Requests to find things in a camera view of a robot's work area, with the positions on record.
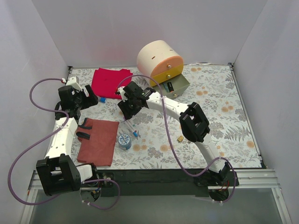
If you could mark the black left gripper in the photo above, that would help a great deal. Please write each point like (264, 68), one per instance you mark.
(91, 96)

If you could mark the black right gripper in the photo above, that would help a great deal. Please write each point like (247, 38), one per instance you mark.
(127, 111)

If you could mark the purple cap white marker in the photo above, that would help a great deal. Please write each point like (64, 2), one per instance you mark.
(128, 125)

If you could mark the black orange highlighter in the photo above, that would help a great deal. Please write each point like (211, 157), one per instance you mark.
(170, 87)

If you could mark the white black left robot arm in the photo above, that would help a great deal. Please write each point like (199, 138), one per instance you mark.
(57, 172)

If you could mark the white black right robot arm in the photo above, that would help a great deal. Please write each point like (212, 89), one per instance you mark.
(194, 123)

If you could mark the red folded cloth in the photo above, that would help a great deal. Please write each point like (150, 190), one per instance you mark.
(105, 82)

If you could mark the rust brown folded garment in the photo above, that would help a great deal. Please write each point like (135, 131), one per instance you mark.
(98, 138)

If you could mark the blue patterned tape roll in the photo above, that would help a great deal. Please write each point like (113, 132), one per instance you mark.
(124, 141)

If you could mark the small brass sharpener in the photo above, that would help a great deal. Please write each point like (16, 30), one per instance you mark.
(180, 138)

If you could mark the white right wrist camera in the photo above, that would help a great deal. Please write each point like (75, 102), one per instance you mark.
(120, 94)

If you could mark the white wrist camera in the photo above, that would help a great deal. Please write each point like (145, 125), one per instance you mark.
(73, 81)
(120, 94)

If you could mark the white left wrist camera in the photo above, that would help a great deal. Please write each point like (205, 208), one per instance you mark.
(73, 81)

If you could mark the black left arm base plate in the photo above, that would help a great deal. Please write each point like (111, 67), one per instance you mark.
(102, 179)

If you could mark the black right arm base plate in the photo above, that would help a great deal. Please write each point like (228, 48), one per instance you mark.
(210, 178)

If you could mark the aluminium frame rail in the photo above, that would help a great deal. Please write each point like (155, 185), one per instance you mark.
(163, 197)

